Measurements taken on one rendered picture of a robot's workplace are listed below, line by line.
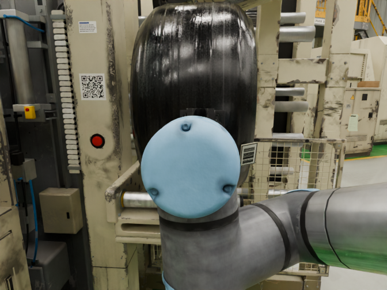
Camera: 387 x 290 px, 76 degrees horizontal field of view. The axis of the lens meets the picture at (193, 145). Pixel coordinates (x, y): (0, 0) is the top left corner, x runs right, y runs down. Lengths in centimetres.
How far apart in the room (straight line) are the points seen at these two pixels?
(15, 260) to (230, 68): 76
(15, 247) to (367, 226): 83
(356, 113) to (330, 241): 500
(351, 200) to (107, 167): 69
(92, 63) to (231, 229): 66
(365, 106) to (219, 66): 492
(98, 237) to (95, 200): 13
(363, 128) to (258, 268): 522
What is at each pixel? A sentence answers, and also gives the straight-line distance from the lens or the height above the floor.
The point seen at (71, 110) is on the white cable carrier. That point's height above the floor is 115.
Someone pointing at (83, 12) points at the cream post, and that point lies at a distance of 82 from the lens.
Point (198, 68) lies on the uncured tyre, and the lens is 54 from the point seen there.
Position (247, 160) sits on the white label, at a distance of 59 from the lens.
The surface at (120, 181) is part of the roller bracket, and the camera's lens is 77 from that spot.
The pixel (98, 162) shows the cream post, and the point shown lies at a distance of 83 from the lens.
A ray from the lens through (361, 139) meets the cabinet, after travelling 545.
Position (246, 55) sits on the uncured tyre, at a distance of 57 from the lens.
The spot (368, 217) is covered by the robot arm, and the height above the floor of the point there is 112.
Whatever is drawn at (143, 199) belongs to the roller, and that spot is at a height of 91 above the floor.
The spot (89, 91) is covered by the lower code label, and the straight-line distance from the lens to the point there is 80.
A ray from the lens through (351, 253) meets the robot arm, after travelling 26.
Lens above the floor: 121
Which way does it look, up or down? 13 degrees down
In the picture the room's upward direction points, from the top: straight up
